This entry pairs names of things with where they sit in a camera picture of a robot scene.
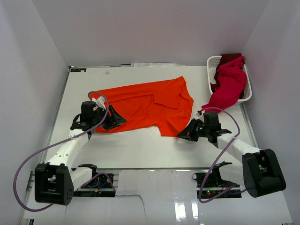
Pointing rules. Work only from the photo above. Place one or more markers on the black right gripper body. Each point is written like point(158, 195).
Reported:
point(203, 130)

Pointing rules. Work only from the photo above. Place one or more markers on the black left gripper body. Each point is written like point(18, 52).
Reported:
point(99, 117)

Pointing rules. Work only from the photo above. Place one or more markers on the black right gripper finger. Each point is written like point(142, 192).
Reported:
point(193, 138)
point(189, 129)

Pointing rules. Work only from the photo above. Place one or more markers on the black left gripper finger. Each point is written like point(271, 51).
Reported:
point(115, 117)
point(109, 126)

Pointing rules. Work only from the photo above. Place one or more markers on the orange t shirt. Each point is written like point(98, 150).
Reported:
point(164, 104)

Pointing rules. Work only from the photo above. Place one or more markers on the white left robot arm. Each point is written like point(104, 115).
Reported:
point(55, 181)

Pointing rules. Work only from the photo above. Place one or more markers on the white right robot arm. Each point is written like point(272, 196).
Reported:
point(238, 163)

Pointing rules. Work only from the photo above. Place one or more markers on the black label sticker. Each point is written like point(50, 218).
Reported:
point(78, 70)

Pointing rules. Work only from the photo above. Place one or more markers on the crimson red t shirt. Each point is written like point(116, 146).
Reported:
point(232, 81)

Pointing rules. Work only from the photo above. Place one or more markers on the printed paper strip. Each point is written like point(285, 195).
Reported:
point(153, 64)

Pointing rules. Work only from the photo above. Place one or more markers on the white perforated plastic basket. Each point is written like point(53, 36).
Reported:
point(212, 63)

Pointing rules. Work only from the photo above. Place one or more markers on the dark maroon t shirt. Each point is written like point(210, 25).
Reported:
point(225, 58)

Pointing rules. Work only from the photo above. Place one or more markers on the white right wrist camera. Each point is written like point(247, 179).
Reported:
point(199, 113)

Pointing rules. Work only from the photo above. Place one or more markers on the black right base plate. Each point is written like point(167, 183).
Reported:
point(214, 185)

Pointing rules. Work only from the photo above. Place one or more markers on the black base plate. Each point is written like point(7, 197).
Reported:
point(214, 185)
point(99, 187)

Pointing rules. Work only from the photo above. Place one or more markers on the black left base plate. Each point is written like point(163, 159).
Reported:
point(99, 187)

